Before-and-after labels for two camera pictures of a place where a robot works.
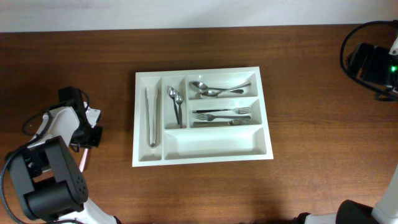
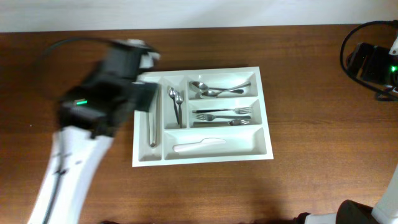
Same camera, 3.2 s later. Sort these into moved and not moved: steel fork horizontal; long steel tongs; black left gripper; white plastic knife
Moved: black left gripper; white plastic knife
Not moved: long steel tongs; steel fork horizontal
